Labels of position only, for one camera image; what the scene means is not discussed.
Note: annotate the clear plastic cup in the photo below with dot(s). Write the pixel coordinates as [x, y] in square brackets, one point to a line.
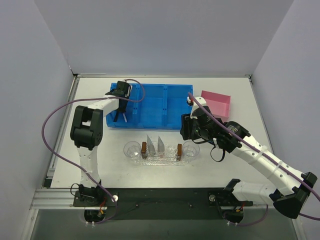
[190, 149]
[132, 150]

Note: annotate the pink plastic box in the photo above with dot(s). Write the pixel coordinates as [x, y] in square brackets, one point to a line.
[219, 104]

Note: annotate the clear textured oval tray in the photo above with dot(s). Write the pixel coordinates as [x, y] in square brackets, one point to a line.
[184, 161]

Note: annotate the black toothbrush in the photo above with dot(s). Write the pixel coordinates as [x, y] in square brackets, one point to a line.
[116, 116]

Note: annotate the aluminium rail frame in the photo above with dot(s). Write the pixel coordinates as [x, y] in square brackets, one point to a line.
[52, 199]

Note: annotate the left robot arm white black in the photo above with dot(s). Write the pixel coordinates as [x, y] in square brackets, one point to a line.
[87, 133]

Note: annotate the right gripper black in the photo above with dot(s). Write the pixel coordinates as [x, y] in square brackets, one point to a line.
[186, 126]

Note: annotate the clear holder with brown ends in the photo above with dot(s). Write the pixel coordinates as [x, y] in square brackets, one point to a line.
[173, 153]

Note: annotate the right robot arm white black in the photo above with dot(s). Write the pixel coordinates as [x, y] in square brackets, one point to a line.
[289, 188]

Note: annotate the blue three-compartment bin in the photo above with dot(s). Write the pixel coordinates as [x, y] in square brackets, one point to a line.
[161, 108]

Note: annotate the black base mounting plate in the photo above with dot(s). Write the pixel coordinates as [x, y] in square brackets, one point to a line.
[159, 204]

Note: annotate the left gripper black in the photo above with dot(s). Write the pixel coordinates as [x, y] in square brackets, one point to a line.
[121, 109]

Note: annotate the red-capped toothpaste tube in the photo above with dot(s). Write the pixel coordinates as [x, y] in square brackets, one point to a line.
[160, 146]

